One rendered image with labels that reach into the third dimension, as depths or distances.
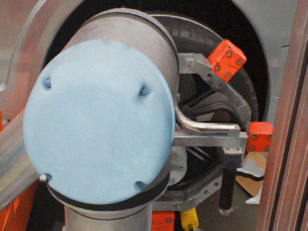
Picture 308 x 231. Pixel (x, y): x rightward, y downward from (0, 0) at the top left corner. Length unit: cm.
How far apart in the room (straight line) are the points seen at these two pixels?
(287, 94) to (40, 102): 22
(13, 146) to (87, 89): 26
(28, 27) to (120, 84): 122
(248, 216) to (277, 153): 210
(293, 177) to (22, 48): 125
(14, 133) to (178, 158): 78
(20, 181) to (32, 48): 100
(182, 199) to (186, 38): 54
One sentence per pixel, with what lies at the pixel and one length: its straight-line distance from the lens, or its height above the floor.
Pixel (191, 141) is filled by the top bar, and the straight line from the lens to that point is 122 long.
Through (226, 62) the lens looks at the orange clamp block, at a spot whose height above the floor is 111.
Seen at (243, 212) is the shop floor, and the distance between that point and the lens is 258.
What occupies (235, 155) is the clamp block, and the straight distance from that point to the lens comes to 123.
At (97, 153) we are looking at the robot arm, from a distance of 35.
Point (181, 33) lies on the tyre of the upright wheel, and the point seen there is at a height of 117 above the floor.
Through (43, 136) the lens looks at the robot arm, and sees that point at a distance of 36.
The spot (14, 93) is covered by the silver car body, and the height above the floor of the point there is 90.
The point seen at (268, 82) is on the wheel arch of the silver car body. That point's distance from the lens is 167.
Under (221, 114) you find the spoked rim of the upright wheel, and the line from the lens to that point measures 167.
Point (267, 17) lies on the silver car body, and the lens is 158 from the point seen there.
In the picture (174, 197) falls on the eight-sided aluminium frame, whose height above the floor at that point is 59.
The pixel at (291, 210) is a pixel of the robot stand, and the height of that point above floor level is 132.
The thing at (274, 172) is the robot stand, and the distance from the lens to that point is 47.
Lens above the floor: 158
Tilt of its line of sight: 28 degrees down
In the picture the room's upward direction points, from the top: 3 degrees clockwise
